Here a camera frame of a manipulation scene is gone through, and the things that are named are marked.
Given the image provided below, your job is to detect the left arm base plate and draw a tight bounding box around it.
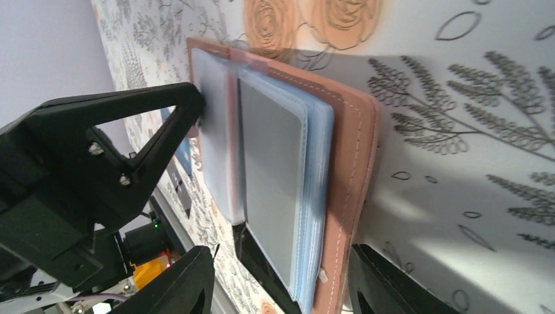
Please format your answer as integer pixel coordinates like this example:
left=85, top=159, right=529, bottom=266
left=89, top=196, right=186, bottom=286

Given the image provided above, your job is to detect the blue card upper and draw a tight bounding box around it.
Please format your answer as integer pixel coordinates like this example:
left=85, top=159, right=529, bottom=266
left=160, top=108, right=194, bottom=178

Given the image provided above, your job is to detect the black VIP card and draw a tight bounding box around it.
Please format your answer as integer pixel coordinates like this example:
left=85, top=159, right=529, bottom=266
left=167, top=158, right=192, bottom=220

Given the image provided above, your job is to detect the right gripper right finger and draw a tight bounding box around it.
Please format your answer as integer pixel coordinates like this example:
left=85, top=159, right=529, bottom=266
left=348, top=244, right=457, bottom=314

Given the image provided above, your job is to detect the brown leather card holder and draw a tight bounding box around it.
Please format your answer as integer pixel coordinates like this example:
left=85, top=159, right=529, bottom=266
left=187, top=37, right=380, bottom=313

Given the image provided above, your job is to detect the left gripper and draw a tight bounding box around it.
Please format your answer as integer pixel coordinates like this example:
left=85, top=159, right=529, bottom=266
left=1, top=82, right=206, bottom=288

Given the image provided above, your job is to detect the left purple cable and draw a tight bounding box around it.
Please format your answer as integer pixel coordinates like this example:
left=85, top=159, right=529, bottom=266
left=65, top=292, right=131, bottom=304

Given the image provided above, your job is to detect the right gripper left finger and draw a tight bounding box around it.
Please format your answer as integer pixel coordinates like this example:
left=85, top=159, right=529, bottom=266
left=111, top=245, right=215, bottom=314

